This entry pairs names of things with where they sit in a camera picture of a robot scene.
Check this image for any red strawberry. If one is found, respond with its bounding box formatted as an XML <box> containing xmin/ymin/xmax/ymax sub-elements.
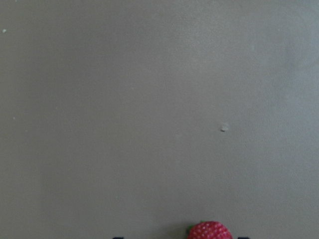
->
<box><xmin>186</xmin><ymin>221</ymin><xmax>233</xmax><ymax>239</ymax></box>

